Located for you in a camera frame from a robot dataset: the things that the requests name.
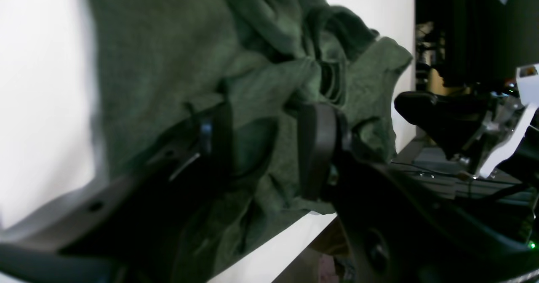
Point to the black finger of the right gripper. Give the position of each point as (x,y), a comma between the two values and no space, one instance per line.
(450,121)

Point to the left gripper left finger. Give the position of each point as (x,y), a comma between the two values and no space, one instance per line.
(130,230)

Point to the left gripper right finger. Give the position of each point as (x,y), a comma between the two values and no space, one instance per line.
(398,231)

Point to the green long-sleeve shirt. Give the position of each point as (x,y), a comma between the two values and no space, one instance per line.
(162,61)

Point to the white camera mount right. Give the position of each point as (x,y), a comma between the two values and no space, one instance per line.
(517,114)

